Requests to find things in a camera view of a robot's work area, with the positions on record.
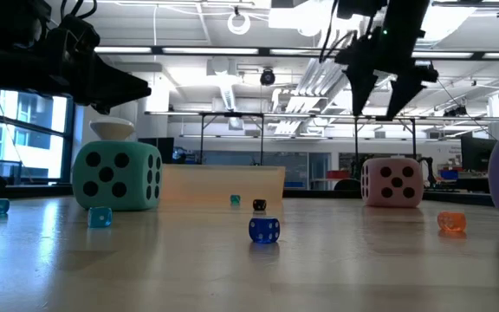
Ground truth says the large green foam die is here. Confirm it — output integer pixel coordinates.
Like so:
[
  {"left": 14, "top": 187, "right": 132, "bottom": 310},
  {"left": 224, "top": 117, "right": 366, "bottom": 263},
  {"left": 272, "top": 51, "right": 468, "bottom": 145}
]
[{"left": 71, "top": 140, "right": 164, "bottom": 212}]

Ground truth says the white mushroom lamp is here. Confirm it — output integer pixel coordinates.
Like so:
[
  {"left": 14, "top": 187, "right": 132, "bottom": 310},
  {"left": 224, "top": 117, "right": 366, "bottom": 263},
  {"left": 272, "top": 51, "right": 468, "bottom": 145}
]
[{"left": 88, "top": 116, "right": 136, "bottom": 142}]

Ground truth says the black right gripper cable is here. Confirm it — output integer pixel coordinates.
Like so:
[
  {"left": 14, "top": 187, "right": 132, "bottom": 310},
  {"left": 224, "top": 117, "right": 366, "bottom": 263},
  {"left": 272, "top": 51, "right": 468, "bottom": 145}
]
[{"left": 318, "top": 0, "right": 363, "bottom": 64}]

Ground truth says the black aluminium table frame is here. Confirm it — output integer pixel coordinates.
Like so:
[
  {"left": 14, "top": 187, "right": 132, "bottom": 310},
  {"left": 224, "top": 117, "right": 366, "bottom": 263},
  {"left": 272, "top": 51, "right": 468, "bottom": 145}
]
[{"left": 0, "top": 184, "right": 496, "bottom": 207}]

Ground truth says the black overhead camera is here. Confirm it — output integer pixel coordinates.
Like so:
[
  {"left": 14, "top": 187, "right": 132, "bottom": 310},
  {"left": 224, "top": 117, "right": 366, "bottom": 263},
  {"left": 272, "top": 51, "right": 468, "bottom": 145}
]
[{"left": 259, "top": 68, "right": 276, "bottom": 87}]

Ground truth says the black background metal frame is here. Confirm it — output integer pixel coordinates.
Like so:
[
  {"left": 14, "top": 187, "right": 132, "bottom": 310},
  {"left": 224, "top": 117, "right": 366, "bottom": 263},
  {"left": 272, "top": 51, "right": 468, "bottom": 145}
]
[
  {"left": 197, "top": 111, "right": 266, "bottom": 166},
  {"left": 353, "top": 115, "right": 418, "bottom": 181}
]

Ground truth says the small dark blue die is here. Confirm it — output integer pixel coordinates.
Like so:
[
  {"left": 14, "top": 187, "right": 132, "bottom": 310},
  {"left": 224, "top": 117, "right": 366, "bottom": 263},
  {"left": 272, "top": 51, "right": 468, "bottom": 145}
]
[{"left": 248, "top": 217, "right": 282, "bottom": 244}]

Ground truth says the large pink foam die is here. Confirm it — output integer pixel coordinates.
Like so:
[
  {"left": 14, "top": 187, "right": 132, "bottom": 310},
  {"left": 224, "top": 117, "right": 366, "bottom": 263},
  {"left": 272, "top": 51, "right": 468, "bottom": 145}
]
[{"left": 360, "top": 157, "right": 424, "bottom": 209}]

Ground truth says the black ceiling camera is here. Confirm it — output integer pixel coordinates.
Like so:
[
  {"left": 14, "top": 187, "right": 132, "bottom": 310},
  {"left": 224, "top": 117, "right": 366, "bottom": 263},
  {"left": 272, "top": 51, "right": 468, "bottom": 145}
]
[
  {"left": 424, "top": 63, "right": 439, "bottom": 84},
  {"left": 443, "top": 105, "right": 468, "bottom": 118}
]

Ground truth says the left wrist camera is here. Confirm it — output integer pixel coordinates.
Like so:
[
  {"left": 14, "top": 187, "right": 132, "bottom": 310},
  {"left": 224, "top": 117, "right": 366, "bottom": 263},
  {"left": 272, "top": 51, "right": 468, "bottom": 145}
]
[{"left": 48, "top": 16, "right": 101, "bottom": 55}]

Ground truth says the black monitor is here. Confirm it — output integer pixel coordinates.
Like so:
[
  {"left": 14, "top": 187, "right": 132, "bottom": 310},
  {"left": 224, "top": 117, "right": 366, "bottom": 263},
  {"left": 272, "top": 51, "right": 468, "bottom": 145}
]
[{"left": 460, "top": 136, "right": 498, "bottom": 173}]

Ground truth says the white cable coil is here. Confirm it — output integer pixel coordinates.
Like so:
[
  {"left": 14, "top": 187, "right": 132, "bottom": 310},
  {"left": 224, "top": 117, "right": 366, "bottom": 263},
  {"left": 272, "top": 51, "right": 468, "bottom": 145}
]
[{"left": 226, "top": 11, "right": 252, "bottom": 36}]

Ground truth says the small orange die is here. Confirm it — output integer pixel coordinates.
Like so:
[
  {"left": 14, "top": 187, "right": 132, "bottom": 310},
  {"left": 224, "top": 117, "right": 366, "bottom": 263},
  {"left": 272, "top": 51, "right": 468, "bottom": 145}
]
[{"left": 437, "top": 211, "right": 468, "bottom": 232}]

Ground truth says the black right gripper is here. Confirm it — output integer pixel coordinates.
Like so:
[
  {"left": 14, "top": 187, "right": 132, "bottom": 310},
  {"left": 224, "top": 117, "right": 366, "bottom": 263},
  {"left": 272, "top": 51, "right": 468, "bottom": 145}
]
[{"left": 334, "top": 26, "right": 426, "bottom": 121}]

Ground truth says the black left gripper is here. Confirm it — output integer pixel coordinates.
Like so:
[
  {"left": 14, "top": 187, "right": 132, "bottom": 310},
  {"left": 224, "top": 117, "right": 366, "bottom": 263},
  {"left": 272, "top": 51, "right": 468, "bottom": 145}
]
[{"left": 41, "top": 50, "right": 152, "bottom": 116}]

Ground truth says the orange translucent plastic bin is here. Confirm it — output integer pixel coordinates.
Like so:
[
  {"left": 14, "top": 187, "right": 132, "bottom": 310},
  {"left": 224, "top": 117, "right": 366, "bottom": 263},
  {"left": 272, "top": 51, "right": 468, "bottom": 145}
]
[{"left": 161, "top": 164, "right": 286, "bottom": 204}]

